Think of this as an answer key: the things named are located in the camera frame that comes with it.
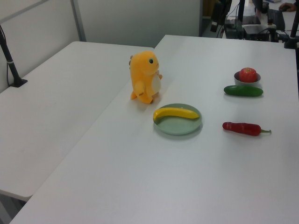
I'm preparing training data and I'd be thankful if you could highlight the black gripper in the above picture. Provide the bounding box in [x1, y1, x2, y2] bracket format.
[210, 0, 233, 33]

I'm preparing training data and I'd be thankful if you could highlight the red chili pepper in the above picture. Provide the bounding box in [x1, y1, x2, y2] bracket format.
[222, 121, 272, 137]

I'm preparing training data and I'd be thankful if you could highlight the pale green plastic plate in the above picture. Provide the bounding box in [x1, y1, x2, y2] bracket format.
[153, 103, 203, 136]

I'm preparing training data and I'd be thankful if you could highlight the bystander hand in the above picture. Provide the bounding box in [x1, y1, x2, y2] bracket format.
[278, 2, 298, 12]

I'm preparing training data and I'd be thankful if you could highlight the black electronics box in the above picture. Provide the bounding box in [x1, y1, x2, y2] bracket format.
[224, 20, 244, 39]

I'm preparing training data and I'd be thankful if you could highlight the black vertical pole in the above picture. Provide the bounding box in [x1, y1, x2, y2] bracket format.
[237, 0, 246, 24]

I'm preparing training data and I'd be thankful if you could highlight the black keyboard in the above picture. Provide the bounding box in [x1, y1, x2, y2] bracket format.
[267, 8, 286, 31]

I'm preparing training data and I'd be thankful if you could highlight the red apple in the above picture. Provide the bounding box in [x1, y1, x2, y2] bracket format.
[238, 67, 257, 83]

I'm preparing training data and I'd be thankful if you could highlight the small grey bowl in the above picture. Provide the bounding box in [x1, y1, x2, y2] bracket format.
[234, 71, 261, 87]

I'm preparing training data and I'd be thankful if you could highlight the black clamp stand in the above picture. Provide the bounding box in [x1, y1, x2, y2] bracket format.
[283, 14, 299, 49]

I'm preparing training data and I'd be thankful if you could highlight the dark green cucumber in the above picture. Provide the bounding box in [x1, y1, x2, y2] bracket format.
[223, 85, 264, 98]

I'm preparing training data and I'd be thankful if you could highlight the orange dinosaur plush toy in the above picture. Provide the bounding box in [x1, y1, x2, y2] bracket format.
[129, 50, 164, 105]

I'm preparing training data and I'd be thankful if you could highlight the yellow toy banana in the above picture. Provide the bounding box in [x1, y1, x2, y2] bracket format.
[153, 107, 200, 122]

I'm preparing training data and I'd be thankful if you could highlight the grey partition frame post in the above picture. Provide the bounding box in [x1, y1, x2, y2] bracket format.
[71, 0, 86, 42]

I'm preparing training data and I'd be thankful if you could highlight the black camera stand pole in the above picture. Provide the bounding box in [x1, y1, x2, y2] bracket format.
[0, 23, 28, 88]

